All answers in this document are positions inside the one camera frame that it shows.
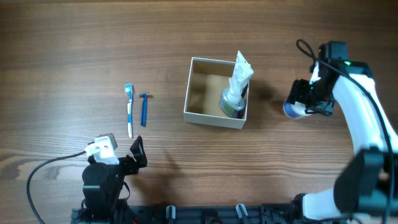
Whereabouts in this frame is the blue jar white lid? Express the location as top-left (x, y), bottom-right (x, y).
top-left (283, 101), bottom-right (310, 119)

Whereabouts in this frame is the blue disposable razor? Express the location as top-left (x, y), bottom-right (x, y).
top-left (138, 92), bottom-right (149, 127)

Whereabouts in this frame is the white cosmetic tube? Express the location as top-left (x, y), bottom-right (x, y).
top-left (233, 51), bottom-right (254, 89)

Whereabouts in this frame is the blue white toothbrush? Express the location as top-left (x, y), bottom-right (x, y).
top-left (124, 83), bottom-right (134, 138)

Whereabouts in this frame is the clear blue spray bottle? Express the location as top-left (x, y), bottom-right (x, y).
top-left (220, 77), bottom-right (246, 119)

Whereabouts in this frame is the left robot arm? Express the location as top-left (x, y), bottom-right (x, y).
top-left (78, 133), bottom-right (147, 223)

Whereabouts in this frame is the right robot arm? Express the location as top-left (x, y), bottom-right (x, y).
top-left (283, 39), bottom-right (397, 223)

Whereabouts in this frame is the white cardboard box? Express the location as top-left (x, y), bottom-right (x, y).
top-left (183, 57), bottom-right (248, 129)

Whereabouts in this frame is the right black cable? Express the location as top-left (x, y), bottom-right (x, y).
top-left (295, 39), bottom-right (396, 224)

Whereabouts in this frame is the black cable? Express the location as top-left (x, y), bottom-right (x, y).
top-left (25, 151), bottom-right (86, 224)
top-left (295, 39), bottom-right (396, 224)

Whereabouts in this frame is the left black cable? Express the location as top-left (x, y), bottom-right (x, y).
top-left (25, 151), bottom-right (86, 224)

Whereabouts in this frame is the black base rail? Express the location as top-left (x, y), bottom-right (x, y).
top-left (71, 204), bottom-right (294, 224)

